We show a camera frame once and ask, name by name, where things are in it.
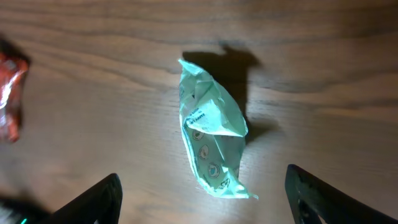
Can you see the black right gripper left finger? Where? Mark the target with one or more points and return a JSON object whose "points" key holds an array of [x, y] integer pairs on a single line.
{"points": [[99, 204]]}

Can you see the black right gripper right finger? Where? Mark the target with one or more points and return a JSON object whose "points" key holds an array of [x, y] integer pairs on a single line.
{"points": [[312, 200]]}

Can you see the teal green packet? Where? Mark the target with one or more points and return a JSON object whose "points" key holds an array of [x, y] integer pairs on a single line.
{"points": [[213, 131]]}

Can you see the orange snack bar wrapper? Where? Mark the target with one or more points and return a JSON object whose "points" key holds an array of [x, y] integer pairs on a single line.
{"points": [[13, 70]]}

